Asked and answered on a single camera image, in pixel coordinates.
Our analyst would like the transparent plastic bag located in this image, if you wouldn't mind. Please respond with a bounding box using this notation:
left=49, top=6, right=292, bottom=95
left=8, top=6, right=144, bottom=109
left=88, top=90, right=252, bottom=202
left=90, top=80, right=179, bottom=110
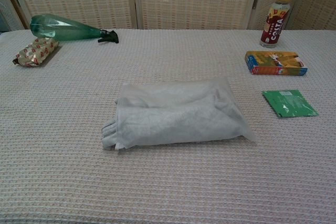
left=115, top=77, right=259, bottom=151

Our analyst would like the light grey cloth garment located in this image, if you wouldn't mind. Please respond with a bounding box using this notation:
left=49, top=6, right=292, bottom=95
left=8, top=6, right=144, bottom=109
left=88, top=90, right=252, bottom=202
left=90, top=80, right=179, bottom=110
left=101, top=82, right=247, bottom=152

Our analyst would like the white woven tablecloth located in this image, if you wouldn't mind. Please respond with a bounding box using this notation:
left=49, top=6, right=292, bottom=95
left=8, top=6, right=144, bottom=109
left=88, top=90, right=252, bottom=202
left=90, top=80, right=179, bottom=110
left=0, top=28, right=336, bottom=224

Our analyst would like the orange blue carton box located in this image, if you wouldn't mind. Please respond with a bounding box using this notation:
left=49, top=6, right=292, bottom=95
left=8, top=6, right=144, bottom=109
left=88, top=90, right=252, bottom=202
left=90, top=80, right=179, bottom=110
left=245, top=50, right=308, bottom=76

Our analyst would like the green foil sachet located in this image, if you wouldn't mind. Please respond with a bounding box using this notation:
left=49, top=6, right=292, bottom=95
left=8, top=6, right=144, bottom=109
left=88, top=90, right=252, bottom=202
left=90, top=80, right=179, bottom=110
left=261, top=89, right=320, bottom=119

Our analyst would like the Costa drink bottle yellow cap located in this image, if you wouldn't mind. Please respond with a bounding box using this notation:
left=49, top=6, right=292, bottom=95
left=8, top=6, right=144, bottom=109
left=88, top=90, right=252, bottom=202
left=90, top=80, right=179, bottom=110
left=259, top=0, right=293, bottom=49

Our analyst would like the green spray bottle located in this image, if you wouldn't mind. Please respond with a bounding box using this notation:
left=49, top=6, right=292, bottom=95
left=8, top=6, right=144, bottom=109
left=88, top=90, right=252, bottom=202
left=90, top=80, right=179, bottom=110
left=29, top=14, right=120, bottom=44

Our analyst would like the gold red snack package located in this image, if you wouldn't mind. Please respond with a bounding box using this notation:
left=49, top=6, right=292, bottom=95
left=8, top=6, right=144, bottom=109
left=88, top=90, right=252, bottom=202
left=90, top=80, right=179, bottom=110
left=12, top=37, right=60, bottom=67

